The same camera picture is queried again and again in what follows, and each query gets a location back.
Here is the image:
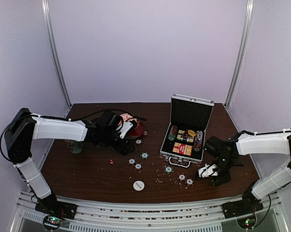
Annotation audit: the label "black orange chip front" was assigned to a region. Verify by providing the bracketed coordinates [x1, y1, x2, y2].
[186, 178, 194, 186]

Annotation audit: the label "black white chip right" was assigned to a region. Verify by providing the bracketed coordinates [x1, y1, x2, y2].
[134, 163, 143, 170]

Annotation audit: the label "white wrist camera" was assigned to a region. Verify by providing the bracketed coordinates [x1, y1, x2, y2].
[196, 164, 218, 178]
[119, 121, 134, 139]

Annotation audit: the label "chip stack right in case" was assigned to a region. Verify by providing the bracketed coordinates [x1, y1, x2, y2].
[193, 130, 204, 152]

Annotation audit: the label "black 100 chip near saucer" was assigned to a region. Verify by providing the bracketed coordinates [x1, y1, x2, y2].
[135, 139, 142, 145]

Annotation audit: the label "aluminium poker case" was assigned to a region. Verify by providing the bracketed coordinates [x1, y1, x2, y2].
[160, 94, 215, 168]

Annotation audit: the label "black white chip left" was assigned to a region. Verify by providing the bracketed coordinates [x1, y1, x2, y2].
[128, 158, 136, 165]

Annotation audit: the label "black white chip front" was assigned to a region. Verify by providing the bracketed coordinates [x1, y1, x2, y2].
[178, 174, 186, 180]

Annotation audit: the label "front aluminium rail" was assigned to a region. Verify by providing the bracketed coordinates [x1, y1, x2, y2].
[8, 191, 291, 232]

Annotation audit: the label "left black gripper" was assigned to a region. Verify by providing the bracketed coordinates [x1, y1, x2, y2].
[101, 129, 135, 156]

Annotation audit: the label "white floral ceramic mug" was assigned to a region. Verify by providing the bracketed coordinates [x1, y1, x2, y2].
[65, 140, 83, 154]

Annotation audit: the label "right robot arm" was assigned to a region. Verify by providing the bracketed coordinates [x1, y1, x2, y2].
[196, 128, 291, 214]

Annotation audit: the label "black white chip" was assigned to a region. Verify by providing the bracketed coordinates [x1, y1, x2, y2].
[178, 174, 186, 180]
[134, 163, 143, 170]
[128, 158, 136, 165]

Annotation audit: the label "green 20 chip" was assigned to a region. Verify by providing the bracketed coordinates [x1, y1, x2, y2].
[140, 152, 149, 160]

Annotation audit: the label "left aluminium frame post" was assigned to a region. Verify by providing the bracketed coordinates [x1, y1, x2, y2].
[41, 0, 73, 114]

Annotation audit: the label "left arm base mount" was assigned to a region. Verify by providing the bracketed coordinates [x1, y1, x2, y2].
[31, 194, 77, 232]

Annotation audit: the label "gold card decks in case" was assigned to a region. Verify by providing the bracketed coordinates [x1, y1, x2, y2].
[176, 130, 196, 143]

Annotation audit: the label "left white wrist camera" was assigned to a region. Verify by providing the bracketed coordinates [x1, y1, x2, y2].
[119, 121, 134, 139]

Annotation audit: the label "white dealer button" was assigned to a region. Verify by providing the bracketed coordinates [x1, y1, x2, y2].
[132, 180, 145, 191]

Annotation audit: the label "red playing card box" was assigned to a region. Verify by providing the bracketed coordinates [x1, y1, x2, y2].
[173, 143, 193, 156]

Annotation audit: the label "red floral saucer plate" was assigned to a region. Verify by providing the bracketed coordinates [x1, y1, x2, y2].
[126, 121, 145, 140]

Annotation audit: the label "right aluminium frame post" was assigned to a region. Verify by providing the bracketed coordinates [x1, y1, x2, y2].
[224, 0, 255, 109]

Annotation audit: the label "white orange patterned bowl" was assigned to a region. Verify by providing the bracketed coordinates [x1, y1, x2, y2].
[120, 113, 137, 121]

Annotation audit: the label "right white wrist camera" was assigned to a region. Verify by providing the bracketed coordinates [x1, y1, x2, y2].
[196, 164, 218, 178]

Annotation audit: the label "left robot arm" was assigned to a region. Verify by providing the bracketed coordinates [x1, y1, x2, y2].
[0, 108, 137, 215]

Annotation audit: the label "aluminium frame post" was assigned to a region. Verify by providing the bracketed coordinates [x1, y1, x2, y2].
[41, 0, 73, 114]
[224, 0, 255, 109]

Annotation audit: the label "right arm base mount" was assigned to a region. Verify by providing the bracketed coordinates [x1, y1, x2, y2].
[222, 192, 263, 230]

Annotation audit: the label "chip stack left in case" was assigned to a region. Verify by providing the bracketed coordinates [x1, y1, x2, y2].
[167, 125, 178, 141]

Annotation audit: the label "chip stack in case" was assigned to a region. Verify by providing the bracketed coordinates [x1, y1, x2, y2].
[167, 125, 178, 141]
[193, 130, 204, 152]

